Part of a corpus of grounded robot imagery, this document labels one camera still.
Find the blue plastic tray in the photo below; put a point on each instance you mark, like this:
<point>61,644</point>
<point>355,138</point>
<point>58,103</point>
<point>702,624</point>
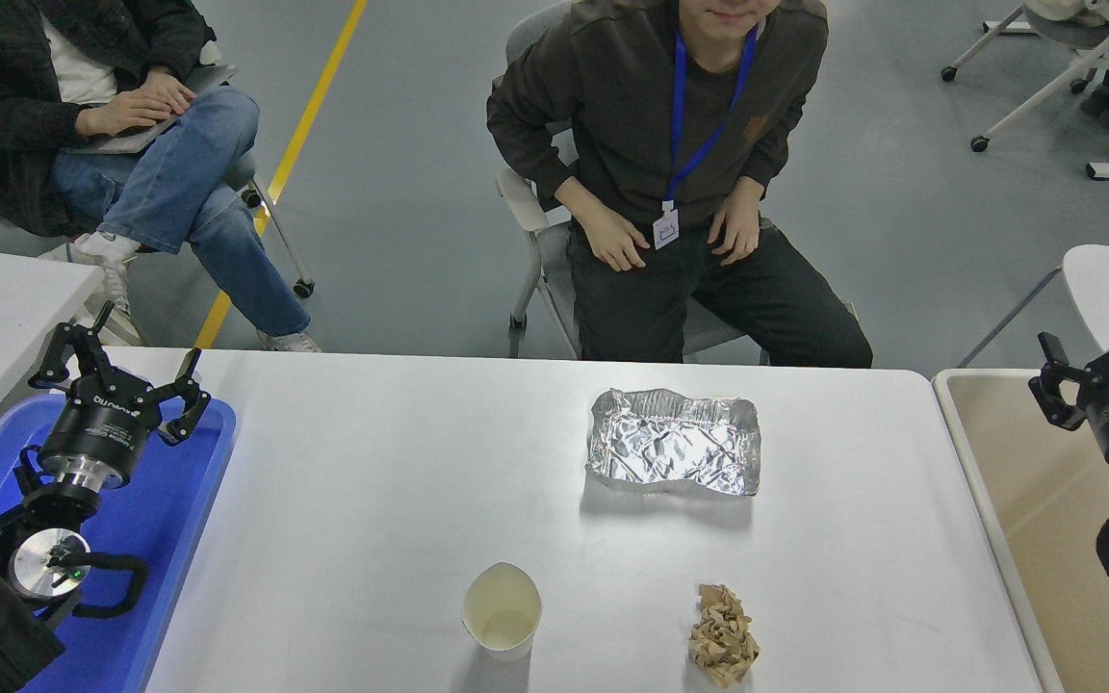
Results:
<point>169,520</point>

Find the person's left hand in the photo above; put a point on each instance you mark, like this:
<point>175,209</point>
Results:
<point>735,231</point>
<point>169,89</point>

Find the crumpled tan paper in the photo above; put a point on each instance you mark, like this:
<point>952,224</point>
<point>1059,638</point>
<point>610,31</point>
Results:
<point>723,635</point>

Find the person's right hand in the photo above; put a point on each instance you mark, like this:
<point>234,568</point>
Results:
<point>126,114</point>
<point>614,241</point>

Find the foil tray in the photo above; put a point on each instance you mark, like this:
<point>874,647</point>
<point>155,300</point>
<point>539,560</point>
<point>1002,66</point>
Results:
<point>675,443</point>

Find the grey office chair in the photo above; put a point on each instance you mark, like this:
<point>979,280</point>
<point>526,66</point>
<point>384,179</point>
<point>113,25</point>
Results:
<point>239,173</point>
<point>521,197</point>
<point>1094,38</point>

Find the large pale bin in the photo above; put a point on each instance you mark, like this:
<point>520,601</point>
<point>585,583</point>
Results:
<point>1045,500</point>

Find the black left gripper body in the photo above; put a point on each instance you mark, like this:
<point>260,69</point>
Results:
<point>97,428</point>

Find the grey laptop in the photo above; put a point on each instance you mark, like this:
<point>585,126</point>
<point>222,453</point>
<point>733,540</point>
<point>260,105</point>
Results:
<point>210,82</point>

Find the white paper cup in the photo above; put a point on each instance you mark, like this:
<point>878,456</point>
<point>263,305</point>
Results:
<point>502,616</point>

